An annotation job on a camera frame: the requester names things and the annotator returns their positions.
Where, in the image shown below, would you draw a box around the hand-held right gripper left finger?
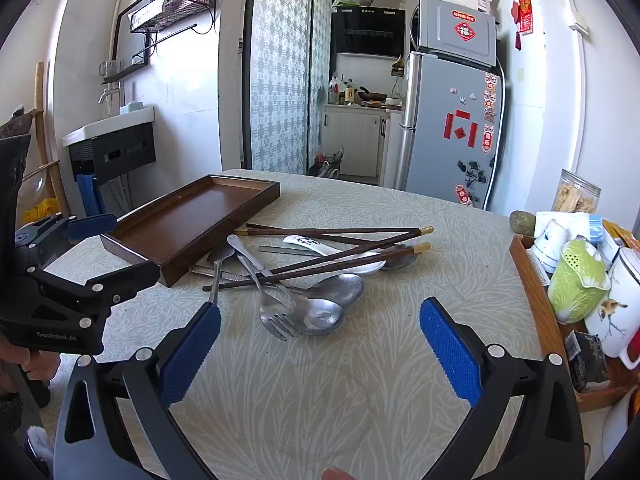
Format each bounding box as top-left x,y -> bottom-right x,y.
54,302 -> 223,480

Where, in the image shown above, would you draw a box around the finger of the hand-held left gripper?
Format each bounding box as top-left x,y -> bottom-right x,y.
25,260 -> 161,320
15,213 -> 118,266

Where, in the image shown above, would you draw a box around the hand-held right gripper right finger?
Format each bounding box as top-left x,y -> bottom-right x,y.
419,297 -> 586,480

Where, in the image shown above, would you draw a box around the dark brown wooden tray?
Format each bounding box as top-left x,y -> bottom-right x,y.
100,174 -> 281,288

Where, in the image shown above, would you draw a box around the small metal spoon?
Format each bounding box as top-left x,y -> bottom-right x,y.
206,246 -> 237,307

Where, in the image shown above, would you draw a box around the metal fork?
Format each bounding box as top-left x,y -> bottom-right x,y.
227,234 -> 307,342

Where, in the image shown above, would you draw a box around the serrated metal knife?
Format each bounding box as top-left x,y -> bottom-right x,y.
258,245 -> 326,258

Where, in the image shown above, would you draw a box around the white ceramic spoon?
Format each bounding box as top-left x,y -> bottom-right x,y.
282,234 -> 388,276

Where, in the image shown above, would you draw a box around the person's left hand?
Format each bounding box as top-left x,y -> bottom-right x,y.
0,332 -> 61,396

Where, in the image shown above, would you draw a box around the blue towel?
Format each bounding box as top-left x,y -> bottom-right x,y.
76,174 -> 107,217

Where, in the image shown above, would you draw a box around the yellow cloth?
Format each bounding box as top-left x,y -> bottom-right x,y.
22,199 -> 61,226

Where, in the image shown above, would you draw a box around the black vanity cabinet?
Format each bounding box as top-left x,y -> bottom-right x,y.
68,122 -> 157,186

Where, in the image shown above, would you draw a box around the white sink basin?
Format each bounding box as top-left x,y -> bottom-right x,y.
62,106 -> 156,148

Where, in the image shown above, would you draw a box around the light wooden tray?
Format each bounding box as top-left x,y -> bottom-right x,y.
509,234 -> 640,413

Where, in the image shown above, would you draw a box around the wooden ladder rack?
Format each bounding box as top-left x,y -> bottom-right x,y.
20,62 -> 71,221

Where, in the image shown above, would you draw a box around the black packet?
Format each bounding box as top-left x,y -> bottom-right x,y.
565,331 -> 610,393

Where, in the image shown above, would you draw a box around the green cabbage-shaped ceramic pot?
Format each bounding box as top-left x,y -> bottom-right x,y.
547,239 -> 612,325

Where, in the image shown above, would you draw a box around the stacked white cups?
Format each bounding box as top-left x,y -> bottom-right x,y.
530,219 -> 568,273

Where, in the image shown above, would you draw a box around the green-brown stone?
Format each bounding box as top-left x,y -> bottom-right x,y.
509,210 -> 537,237

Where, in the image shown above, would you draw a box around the clear plastic snack jar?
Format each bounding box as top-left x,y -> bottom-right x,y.
551,169 -> 602,215

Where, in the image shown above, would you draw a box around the plastic bag of vegetables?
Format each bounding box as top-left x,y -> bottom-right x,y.
315,146 -> 346,177

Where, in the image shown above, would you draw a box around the grey two-door refrigerator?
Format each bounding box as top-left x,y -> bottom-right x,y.
395,0 -> 507,211

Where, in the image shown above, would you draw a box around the grey patterned sliding door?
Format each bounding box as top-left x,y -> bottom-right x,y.
242,0 -> 316,177
307,0 -> 334,171

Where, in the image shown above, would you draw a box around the white kitchen cabinet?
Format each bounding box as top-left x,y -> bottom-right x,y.
320,105 -> 405,187

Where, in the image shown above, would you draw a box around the black range hood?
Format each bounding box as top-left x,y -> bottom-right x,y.
330,6 -> 407,56

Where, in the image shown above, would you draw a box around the black wall ledge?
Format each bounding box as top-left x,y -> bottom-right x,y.
100,57 -> 151,85

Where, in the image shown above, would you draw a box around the black-framed wall mirror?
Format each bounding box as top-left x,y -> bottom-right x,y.
112,0 -> 160,68

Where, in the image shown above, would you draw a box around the black wire wall shelf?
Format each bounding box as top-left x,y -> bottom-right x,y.
129,0 -> 221,33

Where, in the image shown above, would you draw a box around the red wall ornament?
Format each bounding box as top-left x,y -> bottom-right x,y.
510,0 -> 535,51

